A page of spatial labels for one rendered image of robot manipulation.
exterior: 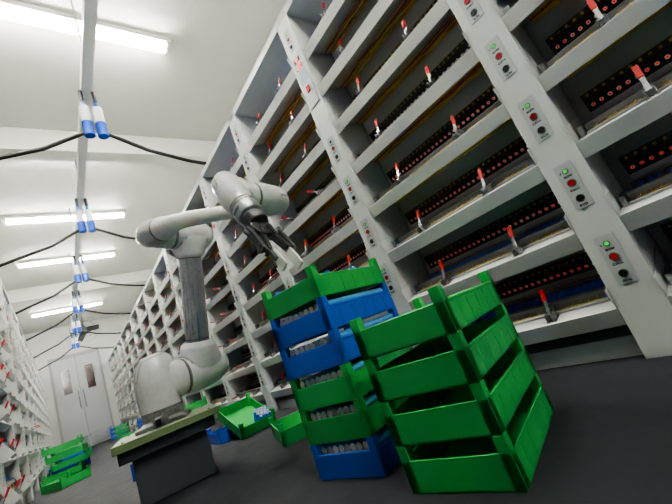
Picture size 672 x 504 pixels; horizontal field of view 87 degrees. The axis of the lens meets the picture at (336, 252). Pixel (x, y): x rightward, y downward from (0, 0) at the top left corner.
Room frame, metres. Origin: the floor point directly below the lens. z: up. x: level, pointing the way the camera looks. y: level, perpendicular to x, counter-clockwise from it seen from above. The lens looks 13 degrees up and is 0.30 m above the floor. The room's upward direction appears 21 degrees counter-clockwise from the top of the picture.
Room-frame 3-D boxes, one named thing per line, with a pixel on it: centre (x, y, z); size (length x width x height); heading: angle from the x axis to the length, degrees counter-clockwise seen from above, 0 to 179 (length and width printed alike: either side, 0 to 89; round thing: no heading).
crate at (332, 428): (1.00, 0.06, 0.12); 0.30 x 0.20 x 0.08; 144
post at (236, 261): (2.52, 0.70, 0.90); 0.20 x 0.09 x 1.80; 131
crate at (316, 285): (1.00, 0.06, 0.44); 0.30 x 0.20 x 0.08; 144
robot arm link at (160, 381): (1.46, 0.87, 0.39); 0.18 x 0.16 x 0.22; 146
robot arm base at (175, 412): (1.43, 0.87, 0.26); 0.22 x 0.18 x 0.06; 21
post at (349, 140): (1.47, -0.23, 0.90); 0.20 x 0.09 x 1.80; 131
